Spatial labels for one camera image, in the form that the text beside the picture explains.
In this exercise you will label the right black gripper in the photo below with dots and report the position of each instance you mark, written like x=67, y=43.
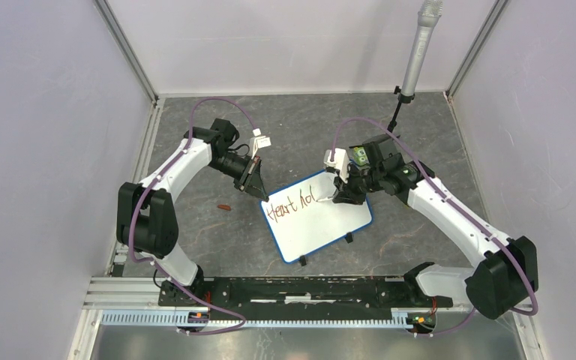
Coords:
x=346, y=192

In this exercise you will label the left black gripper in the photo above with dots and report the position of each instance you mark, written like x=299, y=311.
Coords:
x=256, y=187

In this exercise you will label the blue framed whiteboard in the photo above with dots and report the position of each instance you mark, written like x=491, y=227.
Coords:
x=300, y=226

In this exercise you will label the white marker pen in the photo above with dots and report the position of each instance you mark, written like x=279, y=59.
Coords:
x=324, y=199

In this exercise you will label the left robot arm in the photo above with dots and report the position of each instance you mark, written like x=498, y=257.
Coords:
x=146, y=216

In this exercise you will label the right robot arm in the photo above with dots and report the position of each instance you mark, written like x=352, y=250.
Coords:
x=503, y=272

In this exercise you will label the green owl number toy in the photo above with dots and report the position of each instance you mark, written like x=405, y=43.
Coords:
x=359, y=156

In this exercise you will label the black microphone tripod stand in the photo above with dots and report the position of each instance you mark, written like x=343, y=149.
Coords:
x=397, y=112

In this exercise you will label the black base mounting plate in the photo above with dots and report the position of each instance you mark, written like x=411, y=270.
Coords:
x=303, y=298

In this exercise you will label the silver microphone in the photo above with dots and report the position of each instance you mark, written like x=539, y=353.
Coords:
x=428, y=17

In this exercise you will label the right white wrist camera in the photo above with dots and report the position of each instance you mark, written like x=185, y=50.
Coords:
x=337, y=161

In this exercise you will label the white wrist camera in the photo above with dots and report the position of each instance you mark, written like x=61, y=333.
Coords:
x=337, y=161
x=258, y=141

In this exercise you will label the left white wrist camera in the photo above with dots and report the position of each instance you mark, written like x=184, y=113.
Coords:
x=258, y=141

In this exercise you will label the aluminium slotted cable rail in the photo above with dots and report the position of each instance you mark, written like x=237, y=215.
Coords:
x=199, y=320

